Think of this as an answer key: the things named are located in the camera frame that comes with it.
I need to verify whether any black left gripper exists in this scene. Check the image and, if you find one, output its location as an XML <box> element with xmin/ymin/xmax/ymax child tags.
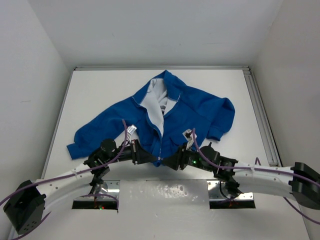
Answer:
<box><xmin>105</xmin><ymin>138</ymin><xmax>157</xmax><ymax>164</ymax></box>

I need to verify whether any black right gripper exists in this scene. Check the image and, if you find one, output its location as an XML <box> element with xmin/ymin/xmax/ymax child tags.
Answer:
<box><xmin>161</xmin><ymin>142</ymin><xmax>214</xmax><ymax>173</ymax></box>

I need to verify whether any blue fleece zip jacket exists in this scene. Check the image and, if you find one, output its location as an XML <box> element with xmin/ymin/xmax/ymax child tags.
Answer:
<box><xmin>67</xmin><ymin>71</ymin><xmax>235</xmax><ymax>167</ymax></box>

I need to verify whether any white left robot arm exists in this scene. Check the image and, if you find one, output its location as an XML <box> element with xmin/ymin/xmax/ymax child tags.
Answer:
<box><xmin>3</xmin><ymin>139</ymin><xmax>157</xmax><ymax>236</ymax></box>

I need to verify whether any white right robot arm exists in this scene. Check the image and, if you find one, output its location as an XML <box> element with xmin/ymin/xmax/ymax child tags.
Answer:
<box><xmin>162</xmin><ymin>144</ymin><xmax>320</xmax><ymax>210</ymax></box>

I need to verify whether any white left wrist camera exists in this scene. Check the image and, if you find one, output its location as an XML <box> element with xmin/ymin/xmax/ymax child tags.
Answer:
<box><xmin>126</xmin><ymin>124</ymin><xmax>137</xmax><ymax>142</ymax></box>

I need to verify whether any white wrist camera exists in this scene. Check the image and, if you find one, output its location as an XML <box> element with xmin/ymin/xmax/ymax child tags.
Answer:
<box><xmin>126</xmin><ymin>124</ymin><xmax>137</xmax><ymax>142</ymax></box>
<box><xmin>182</xmin><ymin>129</ymin><xmax>197</xmax><ymax>150</ymax></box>

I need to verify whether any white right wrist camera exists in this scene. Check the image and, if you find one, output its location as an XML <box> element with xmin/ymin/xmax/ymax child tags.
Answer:
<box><xmin>182</xmin><ymin>129</ymin><xmax>197</xmax><ymax>150</ymax></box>

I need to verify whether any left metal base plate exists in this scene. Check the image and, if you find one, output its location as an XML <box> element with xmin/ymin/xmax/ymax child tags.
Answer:
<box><xmin>89</xmin><ymin>180</ymin><xmax>120</xmax><ymax>201</ymax></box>

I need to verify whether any metal base plate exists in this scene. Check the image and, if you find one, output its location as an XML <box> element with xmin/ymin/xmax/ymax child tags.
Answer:
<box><xmin>207</xmin><ymin>180</ymin><xmax>255</xmax><ymax>201</ymax></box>
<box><xmin>89</xmin><ymin>180</ymin><xmax>120</xmax><ymax>201</ymax></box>

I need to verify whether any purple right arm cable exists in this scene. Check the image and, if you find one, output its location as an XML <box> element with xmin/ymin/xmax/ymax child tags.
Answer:
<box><xmin>191</xmin><ymin>128</ymin><xmax>320</xmax><ymax>231</ymax></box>

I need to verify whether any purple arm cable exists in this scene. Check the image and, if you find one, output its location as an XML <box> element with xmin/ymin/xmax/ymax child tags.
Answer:
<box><xmin>0</xmin><ymin>119</ymin><xmax>130</xmax><ymax>237</ymax></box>
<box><xmin>191</xmin><ymin>128</ymin><xmax>320</xmax><ymax>231</ymax></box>

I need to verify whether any thin black wire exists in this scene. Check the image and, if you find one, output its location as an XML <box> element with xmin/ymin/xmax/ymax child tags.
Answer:
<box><xmin>219</xmin><ymin>181</ymin><xmax>236</xmax><ymax>201</ymax></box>

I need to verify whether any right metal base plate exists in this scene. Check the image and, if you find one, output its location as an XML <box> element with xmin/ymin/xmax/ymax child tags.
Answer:
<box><xmin>207</xmin><ymin>180</ymin><xmax>255</xmax><ymax>201</ymax></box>

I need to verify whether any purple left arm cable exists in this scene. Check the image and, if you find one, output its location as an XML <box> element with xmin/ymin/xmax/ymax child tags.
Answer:
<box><xmin>0</xmin><ymin>119</ymin><xmax>130</xmax><ymax>237</ymax></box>

